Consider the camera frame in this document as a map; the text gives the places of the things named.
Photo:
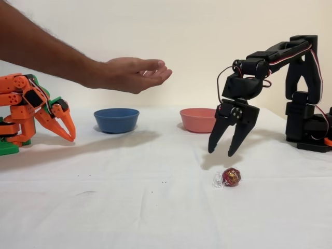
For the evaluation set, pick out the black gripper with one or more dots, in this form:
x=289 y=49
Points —
x=247 y=110

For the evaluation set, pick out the green and orange gripper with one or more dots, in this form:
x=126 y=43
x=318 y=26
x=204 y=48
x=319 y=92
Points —
x=60 y=120

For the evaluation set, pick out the red foil-wrapped candy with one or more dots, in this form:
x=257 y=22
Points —
x=232 y=177

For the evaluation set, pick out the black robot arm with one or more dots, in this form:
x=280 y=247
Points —
x=291 y=77

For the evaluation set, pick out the person's bare forearm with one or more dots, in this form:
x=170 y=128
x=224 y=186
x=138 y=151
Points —
x=39 y=49

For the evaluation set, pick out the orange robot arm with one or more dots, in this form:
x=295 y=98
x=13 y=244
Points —
x=24 y=111

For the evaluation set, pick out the person's bare hand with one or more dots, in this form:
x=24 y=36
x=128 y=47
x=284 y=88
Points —
x=124 y=75

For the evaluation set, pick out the pink bowl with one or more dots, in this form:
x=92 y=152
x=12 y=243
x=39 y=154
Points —
x=197 y=122

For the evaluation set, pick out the blue bowl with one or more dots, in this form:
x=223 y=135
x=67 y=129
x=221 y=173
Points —
x=116 y=122

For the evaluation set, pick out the orange clamp piece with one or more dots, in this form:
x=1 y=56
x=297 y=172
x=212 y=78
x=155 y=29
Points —
x=329 y=141

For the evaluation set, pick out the white tablecloth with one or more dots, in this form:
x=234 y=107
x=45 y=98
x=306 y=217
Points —
x=129 y=207

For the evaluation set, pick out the green arm base plate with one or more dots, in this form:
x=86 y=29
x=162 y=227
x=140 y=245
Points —
x=7 y=149

